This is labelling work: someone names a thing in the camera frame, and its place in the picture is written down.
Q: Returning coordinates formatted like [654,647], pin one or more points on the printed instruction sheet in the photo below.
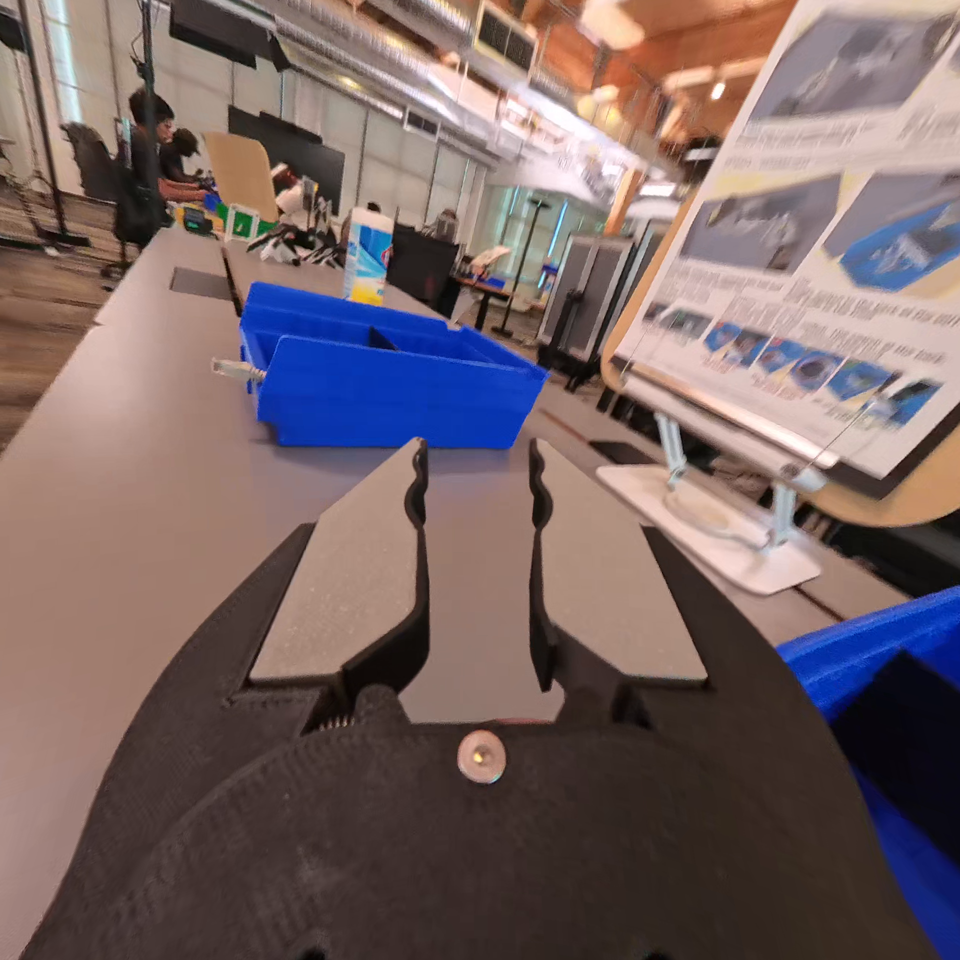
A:
[810,225]

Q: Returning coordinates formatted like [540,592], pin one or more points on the white wipes canister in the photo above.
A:
[367,259]

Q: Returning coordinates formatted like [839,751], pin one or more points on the black light stand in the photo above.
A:
[49,150]

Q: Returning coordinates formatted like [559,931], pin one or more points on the silver ventilation duct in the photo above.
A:
[420,75]

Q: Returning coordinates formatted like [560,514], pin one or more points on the black overhead panel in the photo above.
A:
[217,26]

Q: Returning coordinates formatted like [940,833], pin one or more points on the black office chair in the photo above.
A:
[94,161]

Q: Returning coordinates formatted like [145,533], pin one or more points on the green box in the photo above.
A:
[240,223]

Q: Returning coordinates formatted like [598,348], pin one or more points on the black box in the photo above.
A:
[420,262]

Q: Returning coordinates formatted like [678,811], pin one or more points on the black pole stand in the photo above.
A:
[521,262]

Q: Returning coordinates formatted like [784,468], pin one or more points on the blue divided plastic bin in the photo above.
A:
[390,397]

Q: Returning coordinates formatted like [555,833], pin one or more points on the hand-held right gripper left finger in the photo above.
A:
[345,592]

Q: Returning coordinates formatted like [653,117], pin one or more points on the grey rolling cabinet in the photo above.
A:
[589,292]

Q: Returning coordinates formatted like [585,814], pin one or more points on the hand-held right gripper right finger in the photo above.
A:
[607,592]

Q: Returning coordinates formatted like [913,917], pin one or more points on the black and white device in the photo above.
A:
[281,247]

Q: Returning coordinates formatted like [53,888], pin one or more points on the black monitor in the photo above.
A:
[300,157]

